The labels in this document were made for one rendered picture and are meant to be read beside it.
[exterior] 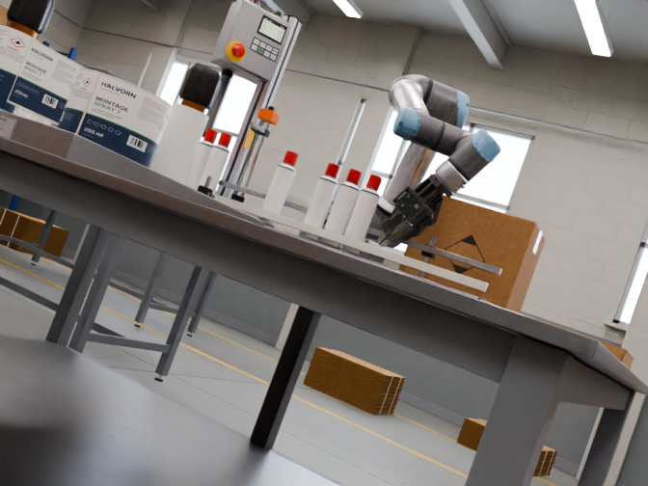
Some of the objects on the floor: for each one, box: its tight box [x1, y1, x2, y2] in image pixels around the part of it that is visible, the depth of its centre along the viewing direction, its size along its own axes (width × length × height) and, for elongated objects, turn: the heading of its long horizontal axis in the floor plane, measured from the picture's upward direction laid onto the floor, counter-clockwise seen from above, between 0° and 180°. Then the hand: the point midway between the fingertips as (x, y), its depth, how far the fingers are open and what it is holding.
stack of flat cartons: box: [304, 347, 406, 415], centre depth 623 cm, size 64×53×31 cm
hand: (384, 242), depth 188 cm, fingers closed
